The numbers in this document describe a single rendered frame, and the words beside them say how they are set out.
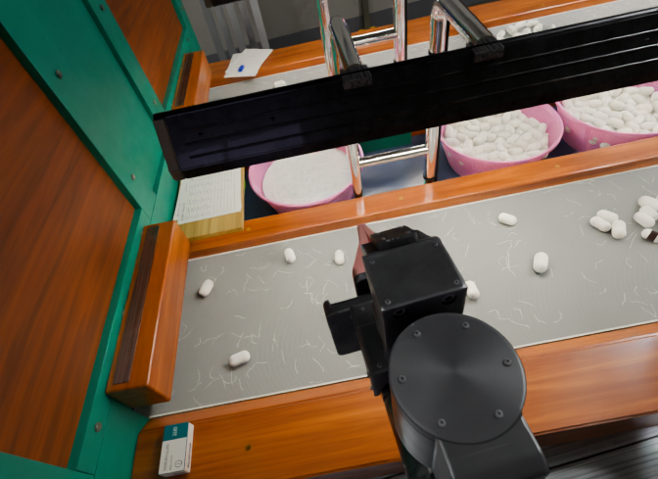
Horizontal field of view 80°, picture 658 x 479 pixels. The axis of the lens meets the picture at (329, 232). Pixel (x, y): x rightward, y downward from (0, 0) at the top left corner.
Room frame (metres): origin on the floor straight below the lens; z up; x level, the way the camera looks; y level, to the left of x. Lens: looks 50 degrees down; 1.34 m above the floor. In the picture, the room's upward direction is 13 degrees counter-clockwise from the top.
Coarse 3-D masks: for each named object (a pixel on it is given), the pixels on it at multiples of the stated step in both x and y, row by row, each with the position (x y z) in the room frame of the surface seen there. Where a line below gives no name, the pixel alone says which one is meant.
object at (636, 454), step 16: (624, 432) 0.08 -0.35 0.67; (640, 432) 0.07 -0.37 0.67; (656, 432) 0.07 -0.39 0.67; (544, 448) 0.08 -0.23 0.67; (560, 448) 0.08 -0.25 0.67; (576, 448) 0.07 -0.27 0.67; (592, 448) 0.07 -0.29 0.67; (608, 448) 0.06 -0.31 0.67; (624, 448) 0.06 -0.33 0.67; (640, 448) 0.05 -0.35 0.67; (656, 448) 0.05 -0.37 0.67; (560, 464) 0.06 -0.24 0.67; (576, 464) 0.05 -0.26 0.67; (592, 464) 0.05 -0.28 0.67; (608, 464) 0.05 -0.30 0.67; (624, 464) 0.04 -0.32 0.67; (640, 464) 0.04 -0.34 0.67; (656, 464) 0.03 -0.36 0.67
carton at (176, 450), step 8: (176, 424) 0.19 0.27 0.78; (184, 424) 0.19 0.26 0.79; (192, 424) 0.19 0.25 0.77; (168, 432) 0.19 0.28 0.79; (176, 432) 0.18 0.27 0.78; (184, 432) 0.18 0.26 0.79; (192, 432) 0.18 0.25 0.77; (168, 440) 0.18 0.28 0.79; (176, 440) 0.17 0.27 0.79; (184, 440) 0.17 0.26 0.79; (192, 440) 0.17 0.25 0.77; (168, 448) 0.17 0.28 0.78; (176, 448) 0.16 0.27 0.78; (184, 448) 0.16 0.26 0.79; (168, 456) 0.16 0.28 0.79; (176, 456) 0.15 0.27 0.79; (184, 456) 0.15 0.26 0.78; (160, 464) 0.15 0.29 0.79; (168, 464) 0.15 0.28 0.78; (176, 464) 0.14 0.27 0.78; (184, 464) 0.14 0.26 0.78; (160, 472) 0.14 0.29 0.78; (168, 472) 0.14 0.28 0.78; (176, 472) 0.14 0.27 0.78; (184, 472) 0.14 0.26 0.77
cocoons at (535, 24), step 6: (516, 24) 1.12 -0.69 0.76; (522, 24) 1.11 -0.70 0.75; (528, 24) 1.11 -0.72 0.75; (534, 24) 1.10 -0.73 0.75; (540, 24) 1.08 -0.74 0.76; (552, 24) 1.06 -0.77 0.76; (510, 30) 1.10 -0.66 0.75; (516, 30) 1.09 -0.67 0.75; (528, 30) 1.06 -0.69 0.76; (534, 30) 1.07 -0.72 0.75; (540, 30) 1.05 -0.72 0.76; (498, 36) 1.09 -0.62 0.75; (276, 84) 1.10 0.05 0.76; (282, 84) 1.10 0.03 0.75
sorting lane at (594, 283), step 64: (576, 192) 0.47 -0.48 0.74; (640, 192) 0.43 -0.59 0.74; (256, 256) 0.50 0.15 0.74; (320, 256) 0.46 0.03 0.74; (512, 256) 0.36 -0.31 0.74; (576, 256) 0.33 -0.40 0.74; (640, 256) 0.30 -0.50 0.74; (192, 320) 0.38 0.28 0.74; (256, 320) 0.35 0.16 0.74; (320, 320) 0.32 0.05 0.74; (512, 320) 0.25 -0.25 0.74; (576, 320) 0.22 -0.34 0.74; (640, 320) 0.20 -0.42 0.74; (192, 384) 0.27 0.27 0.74; (256, 384) 0.24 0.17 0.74; (320, 384) 0.22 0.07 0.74
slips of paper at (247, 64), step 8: (232, 56) 1.33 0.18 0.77; (240, 56) 1.32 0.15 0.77; (248, 56) 1.30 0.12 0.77; (256, 56) 1.29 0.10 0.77; (264, 56) 1.27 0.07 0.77; (232, 64) 1.27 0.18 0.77; (240, 64) 1.26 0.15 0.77; (248, 64) 1.25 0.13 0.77; (256, 64) 1.24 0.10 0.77; (232, 72) 1.22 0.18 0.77; (240, 72) 1.20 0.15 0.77; (248, 72) 1.19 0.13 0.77; (256, 72) 1.18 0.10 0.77
